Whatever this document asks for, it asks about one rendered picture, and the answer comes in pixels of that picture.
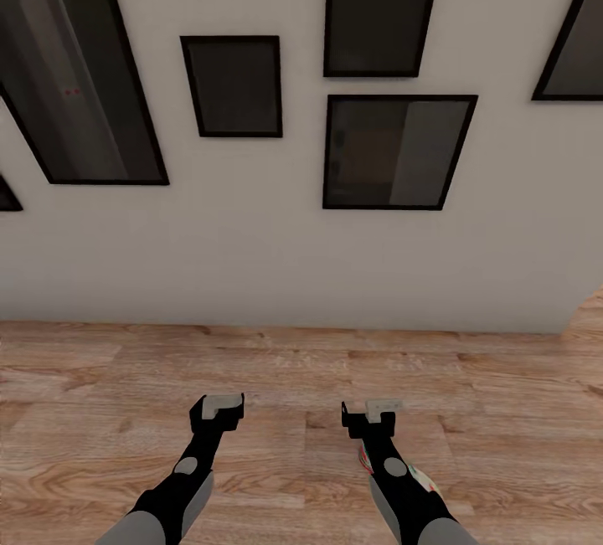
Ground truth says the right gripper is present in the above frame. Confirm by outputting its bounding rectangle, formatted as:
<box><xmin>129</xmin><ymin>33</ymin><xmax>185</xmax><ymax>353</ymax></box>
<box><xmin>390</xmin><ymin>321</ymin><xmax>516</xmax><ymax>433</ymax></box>
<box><xmin>342</xmin><ymin>408</ymin><xmax>395</xmax><ymax>450</ymax></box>

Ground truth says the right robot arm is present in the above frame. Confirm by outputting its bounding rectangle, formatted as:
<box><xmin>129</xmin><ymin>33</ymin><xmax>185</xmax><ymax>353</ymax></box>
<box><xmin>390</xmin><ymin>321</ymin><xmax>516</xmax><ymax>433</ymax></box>
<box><xmin>342</xmin><ymin>398</ymin><xmax>480</xmax><ymax>545</ymax></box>

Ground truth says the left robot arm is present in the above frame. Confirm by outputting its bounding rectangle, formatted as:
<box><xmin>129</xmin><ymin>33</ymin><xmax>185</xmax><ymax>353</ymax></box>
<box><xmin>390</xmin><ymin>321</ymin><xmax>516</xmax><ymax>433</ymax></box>
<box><xmin>92</xmin><ymin>393</ymin><xmax>245</xmax><ymax>545</ymax></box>

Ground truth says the gym shoe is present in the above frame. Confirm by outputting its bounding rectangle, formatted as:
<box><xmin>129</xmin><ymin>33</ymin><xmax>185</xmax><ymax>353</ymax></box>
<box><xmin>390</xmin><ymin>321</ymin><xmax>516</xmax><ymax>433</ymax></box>
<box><xmin>359</xmin><ymin>445</ymin><xmax>442</xmax><ymax>496</ymax></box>

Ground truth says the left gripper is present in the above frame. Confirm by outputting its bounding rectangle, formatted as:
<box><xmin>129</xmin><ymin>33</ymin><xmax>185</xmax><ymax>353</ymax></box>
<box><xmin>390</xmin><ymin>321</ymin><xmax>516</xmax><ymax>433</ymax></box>
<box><xmin>189</xmin><ymin>393</ymin><xmax>245</xmax><ymax>445</ymax></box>

